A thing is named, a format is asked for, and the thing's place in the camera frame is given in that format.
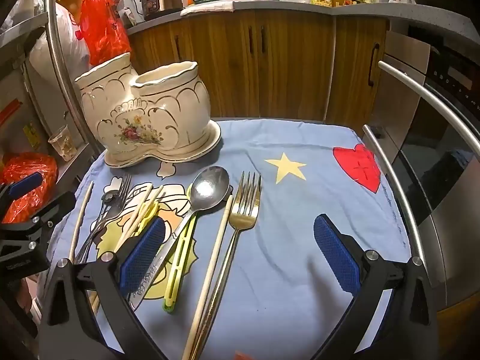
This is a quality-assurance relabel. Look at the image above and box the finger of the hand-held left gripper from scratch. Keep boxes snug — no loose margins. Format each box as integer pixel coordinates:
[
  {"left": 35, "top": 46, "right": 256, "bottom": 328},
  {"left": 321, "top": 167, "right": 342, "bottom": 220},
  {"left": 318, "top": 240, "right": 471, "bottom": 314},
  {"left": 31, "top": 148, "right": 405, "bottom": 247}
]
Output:
[
  {"left": 0, "top": 190, "right": 78, "bottom": 259},
  {"left": 0, "top": 172, "right": 43, "bottom": 211}
]

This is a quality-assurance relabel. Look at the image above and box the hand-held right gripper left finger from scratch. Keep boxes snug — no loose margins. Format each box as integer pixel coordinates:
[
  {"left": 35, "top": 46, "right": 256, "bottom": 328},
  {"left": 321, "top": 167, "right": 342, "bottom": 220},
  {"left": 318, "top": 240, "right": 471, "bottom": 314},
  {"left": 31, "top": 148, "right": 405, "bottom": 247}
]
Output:
[{"left": 37, "top": 215, "right": 171, "bottom": 360}]

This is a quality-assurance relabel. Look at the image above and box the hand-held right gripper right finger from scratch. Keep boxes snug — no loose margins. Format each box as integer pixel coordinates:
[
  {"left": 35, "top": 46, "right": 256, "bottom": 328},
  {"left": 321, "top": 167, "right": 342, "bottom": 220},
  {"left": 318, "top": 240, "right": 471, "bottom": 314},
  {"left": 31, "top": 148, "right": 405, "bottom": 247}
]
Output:
[{"left": 313, "top": 213, "right": 440, "bottom": 360}]

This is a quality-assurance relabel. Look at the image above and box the beige chopstick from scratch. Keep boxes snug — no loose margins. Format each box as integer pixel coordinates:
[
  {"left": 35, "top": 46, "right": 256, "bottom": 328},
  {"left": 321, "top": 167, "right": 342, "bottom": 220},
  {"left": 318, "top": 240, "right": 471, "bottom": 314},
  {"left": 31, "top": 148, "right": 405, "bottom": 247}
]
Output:
[
  {"left": 181, "top": 194, "right": 234, "bottom": 360},
  {"left": 120, "top": 185, "right": 166, "bottom": 246},
  {"left": 112, "top": 184, "right": 154, "bottom": 252},
  {"left": 68, "top": 181, "right": 95, "bottom": 262}
]

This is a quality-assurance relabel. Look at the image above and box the silver fork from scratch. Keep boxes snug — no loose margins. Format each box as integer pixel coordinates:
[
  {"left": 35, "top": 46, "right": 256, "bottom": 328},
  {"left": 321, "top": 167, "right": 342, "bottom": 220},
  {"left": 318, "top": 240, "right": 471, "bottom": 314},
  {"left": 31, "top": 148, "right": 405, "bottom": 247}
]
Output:
[{"left": 74, "top": 173, "right": 133, "bottom": 265}]

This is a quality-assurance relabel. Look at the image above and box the large silver spoon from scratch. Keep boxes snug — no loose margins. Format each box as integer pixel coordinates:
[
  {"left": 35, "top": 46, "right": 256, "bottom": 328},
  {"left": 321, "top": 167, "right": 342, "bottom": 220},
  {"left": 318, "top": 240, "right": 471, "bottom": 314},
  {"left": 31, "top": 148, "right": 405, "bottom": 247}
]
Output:
[{"left": 128, "top": 166, "right": 230, "bottom": 310}]

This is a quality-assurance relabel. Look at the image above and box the gold fork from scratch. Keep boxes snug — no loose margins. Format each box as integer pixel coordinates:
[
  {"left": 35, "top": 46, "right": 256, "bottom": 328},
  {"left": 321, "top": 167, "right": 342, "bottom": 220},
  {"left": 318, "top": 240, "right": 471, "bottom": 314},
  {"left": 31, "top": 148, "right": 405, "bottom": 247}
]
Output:
[{"left": 189, "top": 171, "right": 262, "bottom": 360}]

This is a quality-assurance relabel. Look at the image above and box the cream floral ceramic utensil holder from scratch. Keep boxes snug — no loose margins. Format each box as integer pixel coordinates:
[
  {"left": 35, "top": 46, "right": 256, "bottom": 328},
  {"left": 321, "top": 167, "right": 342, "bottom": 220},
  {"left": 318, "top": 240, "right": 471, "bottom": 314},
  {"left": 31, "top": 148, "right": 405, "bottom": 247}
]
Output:
[{"left": 74, "top": 52, "right": 223, "bottom": 169}]

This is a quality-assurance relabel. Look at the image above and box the red mesh bag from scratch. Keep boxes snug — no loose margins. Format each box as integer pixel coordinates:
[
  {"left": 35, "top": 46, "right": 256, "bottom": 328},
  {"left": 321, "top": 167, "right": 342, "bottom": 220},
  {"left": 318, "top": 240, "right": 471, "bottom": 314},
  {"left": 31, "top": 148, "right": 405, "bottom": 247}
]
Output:
[{"left": 2, "top": 152, "right": 59, "bottom": 224}]

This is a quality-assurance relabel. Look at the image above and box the clear plastic cup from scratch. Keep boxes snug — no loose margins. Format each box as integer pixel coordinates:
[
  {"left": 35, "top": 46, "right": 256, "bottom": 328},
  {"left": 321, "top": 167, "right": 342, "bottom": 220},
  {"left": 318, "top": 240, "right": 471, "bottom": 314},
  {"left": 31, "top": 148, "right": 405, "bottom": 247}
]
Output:
[{"left": 48, "top": 124, "right": 77, "bottom": 162}]

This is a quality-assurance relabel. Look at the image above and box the blue printed cloth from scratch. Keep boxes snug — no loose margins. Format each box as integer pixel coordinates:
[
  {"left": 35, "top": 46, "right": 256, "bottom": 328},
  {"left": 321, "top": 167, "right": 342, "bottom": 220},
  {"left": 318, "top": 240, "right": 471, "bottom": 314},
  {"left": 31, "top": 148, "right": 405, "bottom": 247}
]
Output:
[{"left": 47, "top": 118, "right": 411, "bottom": 360}]

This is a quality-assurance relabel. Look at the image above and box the stainless steel shelf rack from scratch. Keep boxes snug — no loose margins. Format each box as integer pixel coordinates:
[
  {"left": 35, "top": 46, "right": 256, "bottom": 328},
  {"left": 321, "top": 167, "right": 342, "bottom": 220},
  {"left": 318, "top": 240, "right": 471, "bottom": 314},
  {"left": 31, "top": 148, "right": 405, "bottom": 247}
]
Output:
[{"left": 0, "top": 15, "right": 98, "bottom": 211}]

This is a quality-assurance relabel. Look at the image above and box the white plastic bag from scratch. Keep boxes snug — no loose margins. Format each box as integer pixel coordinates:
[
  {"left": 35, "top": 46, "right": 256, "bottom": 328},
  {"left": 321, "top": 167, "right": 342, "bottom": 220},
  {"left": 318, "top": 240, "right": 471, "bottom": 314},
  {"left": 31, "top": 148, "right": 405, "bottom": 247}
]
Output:
[{"left": 28, "top": 0, "right": 92, "bottom": 83}]

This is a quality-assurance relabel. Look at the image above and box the hanging red plastic bag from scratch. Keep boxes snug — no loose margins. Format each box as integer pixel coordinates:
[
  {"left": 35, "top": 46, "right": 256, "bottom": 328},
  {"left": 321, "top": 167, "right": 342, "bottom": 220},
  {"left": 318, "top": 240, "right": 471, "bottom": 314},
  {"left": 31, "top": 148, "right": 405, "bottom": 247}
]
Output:
[{"left": 77, "top": 0, "right": 132, "bottom": 66}]

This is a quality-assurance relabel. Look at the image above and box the black built-in oven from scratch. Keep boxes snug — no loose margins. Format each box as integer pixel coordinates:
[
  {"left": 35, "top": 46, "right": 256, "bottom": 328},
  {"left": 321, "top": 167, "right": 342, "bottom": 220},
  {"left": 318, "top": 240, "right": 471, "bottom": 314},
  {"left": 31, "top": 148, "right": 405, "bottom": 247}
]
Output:
[{"left": 390, "top": 26, "right": 480, "bottom": 308}]

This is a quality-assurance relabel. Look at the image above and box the wooden kitchen cabinet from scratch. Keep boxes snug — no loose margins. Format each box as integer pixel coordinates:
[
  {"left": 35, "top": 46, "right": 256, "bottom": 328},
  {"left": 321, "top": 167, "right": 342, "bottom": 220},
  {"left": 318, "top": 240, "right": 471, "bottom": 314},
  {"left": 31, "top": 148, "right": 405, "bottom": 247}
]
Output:
[{"left": 127, "top": 9, "right": 391, "bottom": 124}]

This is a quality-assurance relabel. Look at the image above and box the rice cooker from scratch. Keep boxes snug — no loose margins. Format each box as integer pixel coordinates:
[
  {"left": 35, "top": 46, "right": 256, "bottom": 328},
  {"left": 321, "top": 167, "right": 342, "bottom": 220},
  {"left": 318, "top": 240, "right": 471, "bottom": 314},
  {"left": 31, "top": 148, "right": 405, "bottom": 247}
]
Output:
[{"left": 140, "top": 0, "right": 185, "bottom": 21}]

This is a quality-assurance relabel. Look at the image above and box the white dish cloth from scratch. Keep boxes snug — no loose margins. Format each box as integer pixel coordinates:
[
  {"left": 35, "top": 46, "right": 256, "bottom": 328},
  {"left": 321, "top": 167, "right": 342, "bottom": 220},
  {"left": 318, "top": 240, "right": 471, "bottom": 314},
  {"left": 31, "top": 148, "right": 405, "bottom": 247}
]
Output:
[{"left": 180, "top": 0, "right": 235, "bottom": 16}]

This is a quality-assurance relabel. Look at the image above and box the grey kitchen countertop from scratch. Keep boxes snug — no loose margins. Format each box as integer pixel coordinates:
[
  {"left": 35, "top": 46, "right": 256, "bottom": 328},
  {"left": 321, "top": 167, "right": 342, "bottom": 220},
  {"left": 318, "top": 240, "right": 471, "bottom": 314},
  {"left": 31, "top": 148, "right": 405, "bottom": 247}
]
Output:
[{"left": 125, "top": 0, "right": 480, "bottom": 46}]

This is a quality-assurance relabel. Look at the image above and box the steel bar handle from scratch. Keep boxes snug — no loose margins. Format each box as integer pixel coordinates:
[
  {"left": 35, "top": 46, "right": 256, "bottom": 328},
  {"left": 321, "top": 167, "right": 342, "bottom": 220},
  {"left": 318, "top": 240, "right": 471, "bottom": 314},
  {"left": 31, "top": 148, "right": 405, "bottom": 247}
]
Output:
[
  {"left": 362, "top": 125, "right": 425, "bottom": 268},
  {"left": 378, "top": 61, "right": 480, "bottom": 141}
]

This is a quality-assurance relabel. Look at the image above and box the curved steel rail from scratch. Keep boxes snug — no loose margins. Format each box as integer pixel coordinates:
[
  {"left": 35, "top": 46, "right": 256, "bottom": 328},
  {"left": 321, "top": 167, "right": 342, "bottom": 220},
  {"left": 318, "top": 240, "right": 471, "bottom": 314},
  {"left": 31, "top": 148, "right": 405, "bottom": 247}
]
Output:
[{"left": 44, "top": 0, "right": 104, "bottom": 154}]

